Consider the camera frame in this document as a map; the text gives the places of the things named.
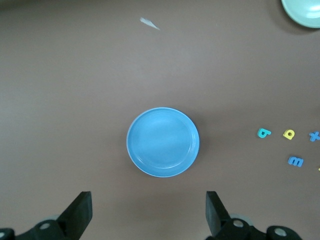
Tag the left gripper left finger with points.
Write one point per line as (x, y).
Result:
(77, 217)

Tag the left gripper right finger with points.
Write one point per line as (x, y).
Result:
(217, 220)

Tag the teal foam letter b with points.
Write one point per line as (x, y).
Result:
(260, 133)

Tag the blue foam letter m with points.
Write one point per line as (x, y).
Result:
(296, 162)

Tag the yellow foam letter d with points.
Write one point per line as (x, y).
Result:
(286, 135)

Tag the blue round plate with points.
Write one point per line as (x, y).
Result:
(162, 142)

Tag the blue foam letter x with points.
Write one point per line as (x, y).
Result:
(315, 136)

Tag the brown table cover sheet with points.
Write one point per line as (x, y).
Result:
(75, 75)

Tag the white paper scrap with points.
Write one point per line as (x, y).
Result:
(148, 23)

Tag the pale green round plate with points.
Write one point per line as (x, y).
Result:
(305, 12)

